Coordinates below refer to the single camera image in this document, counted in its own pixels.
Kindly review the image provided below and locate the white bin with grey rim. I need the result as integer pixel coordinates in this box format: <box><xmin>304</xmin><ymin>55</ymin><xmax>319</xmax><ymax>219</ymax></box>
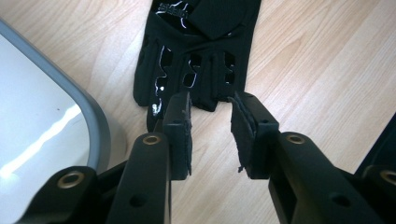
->
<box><xmin>0</xmin><ymin>18</ymin><xmax>127</xmax><ymax>224</ymax></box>

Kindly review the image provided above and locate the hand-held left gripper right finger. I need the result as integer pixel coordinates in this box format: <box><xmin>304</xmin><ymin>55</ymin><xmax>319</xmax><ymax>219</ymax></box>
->
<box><xmin>229</xmin><ymin>91</ymin><xmax>384</xmax><ymax>224</ymax></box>

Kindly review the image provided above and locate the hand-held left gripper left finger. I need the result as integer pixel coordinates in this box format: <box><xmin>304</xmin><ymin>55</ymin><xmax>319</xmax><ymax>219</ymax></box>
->
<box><xmin>106</xmin><ymin>91</ymin><xmax>192</xmax><ymax>224</ymax></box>

